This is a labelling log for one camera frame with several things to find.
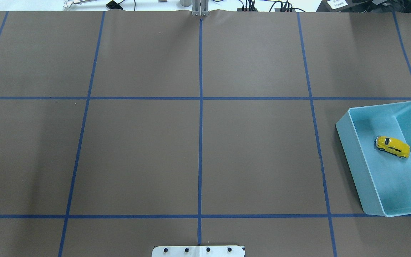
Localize yellow beetle toy car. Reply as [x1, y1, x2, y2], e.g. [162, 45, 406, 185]
[375, 136, 410, 159]

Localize light blue plastic bin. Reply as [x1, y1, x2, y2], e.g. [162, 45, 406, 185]
[336, 101, 411, 217]

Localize aluminium frame post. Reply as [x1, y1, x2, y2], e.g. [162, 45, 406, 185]
[192, 0, 210, 17]

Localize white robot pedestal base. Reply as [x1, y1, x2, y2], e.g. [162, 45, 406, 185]
[151, 245, 246, 257]

